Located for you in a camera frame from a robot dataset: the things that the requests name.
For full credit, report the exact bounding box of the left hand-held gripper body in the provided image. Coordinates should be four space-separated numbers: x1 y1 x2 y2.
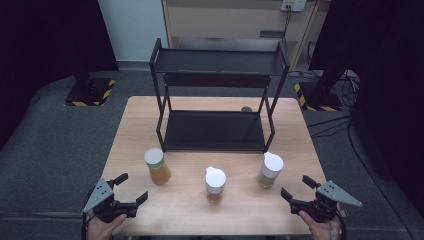
82 177 139 224

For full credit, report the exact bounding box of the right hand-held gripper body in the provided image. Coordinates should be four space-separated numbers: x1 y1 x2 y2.
289 179 363 224

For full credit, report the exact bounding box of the green-lid jar orange spice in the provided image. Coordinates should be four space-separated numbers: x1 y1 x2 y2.
143 147 172 187

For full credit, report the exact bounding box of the white-lid jar grey spice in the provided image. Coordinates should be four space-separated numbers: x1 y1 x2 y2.
256 151 285 189

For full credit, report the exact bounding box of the white-lid jar brown spice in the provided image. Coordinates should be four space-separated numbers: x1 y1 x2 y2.
204 165 227 204

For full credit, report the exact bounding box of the black metal two-tier rack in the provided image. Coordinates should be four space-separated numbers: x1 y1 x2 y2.
148 37 291 154

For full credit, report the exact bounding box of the person's left hand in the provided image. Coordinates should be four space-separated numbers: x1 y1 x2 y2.
85 210 128 240

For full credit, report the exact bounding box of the person's right hand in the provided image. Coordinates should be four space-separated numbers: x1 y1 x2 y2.
298 203 343 240

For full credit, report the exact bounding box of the black stand striped base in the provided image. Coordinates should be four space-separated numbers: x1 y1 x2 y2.
64 68 117 108
294 68 344 113

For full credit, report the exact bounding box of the dark curtain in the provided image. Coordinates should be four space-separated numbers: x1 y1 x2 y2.
0 0 120 149
308 0 424 209

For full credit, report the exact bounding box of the white power outlet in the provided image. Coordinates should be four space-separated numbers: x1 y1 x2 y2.
280 0 307 13

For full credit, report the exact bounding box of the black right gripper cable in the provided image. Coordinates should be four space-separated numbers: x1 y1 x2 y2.
329 209 348 240

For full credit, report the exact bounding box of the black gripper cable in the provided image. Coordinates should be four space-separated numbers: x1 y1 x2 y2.
329 209 348 240
80 208 90 240

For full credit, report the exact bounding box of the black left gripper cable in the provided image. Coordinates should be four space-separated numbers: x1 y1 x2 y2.
80 208 90 240

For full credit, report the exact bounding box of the long black floor cable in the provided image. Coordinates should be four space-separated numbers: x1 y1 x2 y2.
306 114 354 138

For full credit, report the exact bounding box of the bundle of black floor cables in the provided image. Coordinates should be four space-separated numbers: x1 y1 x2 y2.
333 70 362 108

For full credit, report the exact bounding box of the black outlet cable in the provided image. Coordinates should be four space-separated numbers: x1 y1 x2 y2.
281 5 293 44

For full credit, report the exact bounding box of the grey drawer with black handle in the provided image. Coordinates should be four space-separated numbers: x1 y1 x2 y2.
161 0 322 72

